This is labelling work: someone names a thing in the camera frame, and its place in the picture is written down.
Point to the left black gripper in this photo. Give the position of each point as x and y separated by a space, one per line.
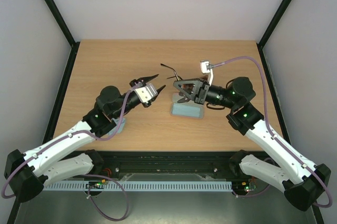
140 81

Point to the left black frame post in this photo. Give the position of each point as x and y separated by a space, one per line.
61 22

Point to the right black frame post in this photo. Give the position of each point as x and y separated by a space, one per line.
273 23

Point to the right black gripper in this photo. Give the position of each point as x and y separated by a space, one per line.
201 91

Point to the black frame post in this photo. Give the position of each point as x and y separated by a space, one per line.
61 22
273 23

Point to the light blue cable duct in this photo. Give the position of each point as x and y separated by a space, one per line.
144 186

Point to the black round sunglasses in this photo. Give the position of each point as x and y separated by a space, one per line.
175 76

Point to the metal floor plate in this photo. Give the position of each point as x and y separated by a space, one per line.
166 207

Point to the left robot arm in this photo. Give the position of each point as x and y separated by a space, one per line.
28 173

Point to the pink glasses case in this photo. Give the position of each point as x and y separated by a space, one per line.
176 98

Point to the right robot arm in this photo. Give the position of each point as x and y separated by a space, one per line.
297 177

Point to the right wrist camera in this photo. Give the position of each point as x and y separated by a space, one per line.
207 68

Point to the blue cleaning cloth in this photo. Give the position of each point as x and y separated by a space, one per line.
186 110
117 129

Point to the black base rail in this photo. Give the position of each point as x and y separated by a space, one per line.
217 165

